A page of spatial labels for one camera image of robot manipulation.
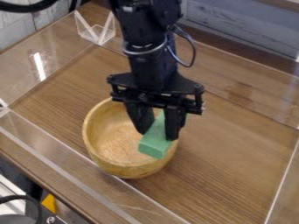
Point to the brown wooden bowl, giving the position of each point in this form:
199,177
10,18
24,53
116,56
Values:
111,140

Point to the clear acrylic corner bracket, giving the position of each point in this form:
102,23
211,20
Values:
98,34

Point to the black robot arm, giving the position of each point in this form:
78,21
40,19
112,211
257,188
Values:
148,25

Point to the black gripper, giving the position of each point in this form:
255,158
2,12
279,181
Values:
155,86

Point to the green rectangular block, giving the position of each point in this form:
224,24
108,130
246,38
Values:
154,145

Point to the clear acrylic front wall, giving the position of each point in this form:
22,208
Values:
107,188

